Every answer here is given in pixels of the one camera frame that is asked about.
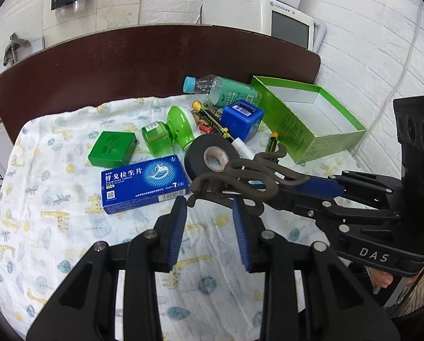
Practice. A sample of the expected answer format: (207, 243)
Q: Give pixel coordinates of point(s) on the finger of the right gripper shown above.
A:
(269, 202)
(357, 187)

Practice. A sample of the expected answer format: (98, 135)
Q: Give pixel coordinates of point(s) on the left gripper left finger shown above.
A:
(83, 307)

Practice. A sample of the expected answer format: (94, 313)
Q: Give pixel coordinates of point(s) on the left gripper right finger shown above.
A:
(309, 294)

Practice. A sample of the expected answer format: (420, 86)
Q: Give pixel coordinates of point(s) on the dark rubber snake toy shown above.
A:
(257, 180)

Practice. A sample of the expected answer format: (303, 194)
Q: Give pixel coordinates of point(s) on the blue plastic square box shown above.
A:
(242, 119)

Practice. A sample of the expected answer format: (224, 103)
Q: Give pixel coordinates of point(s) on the black electrical tape roll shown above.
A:
(208, 153)

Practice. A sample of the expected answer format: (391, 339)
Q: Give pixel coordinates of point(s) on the blue medicine carton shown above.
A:
(144, 183)

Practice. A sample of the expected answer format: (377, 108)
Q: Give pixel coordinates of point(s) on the red playing card box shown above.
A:
(206, 120)

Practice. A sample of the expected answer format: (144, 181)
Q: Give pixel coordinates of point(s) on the small green box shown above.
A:
(113, 149)

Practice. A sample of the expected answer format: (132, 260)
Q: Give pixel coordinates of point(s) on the person right hand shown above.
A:
(381, 280)

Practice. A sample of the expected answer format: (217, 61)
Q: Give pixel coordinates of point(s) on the green open cardboard box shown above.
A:
(309, 121)

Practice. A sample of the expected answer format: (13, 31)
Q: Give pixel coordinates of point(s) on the marker with blue cap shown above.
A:
(272, 145)

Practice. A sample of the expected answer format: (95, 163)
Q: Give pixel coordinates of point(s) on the marker with white cap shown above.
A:
(240, 146)

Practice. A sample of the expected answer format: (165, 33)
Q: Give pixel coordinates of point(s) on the giraffe print white cloth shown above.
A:
(51, 214)

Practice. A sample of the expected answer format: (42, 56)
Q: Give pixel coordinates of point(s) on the clear bottle green label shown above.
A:
(221, 91)

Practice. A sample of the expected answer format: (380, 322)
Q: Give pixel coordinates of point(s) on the white appliance with screen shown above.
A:
(266, 17)

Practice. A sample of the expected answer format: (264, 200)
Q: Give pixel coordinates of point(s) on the dark brown headboard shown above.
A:
(139, 62)

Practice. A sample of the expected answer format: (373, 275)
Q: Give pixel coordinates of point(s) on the grey faucet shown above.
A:
(15, 43)

